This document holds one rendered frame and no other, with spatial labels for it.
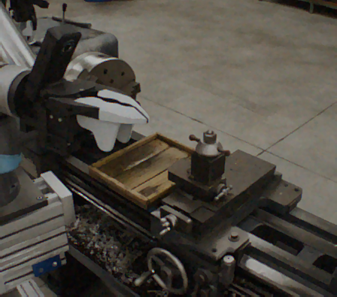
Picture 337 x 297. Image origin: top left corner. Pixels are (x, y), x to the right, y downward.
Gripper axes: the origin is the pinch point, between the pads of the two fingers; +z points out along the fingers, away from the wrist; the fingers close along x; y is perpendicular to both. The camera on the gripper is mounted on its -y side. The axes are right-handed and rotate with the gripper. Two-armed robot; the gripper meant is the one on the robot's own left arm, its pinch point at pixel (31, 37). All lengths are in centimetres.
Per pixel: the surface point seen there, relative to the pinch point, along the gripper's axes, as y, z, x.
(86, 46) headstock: -16.7, 5.7, 14.4
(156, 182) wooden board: -6, 41, 63
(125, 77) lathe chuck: -21.8, 15.8, 32.0
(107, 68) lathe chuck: -12.8, 9.2, 31.9
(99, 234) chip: 4, 74, 40
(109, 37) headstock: -29.6, 5.0, 13.5
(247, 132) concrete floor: -195, 130, -23
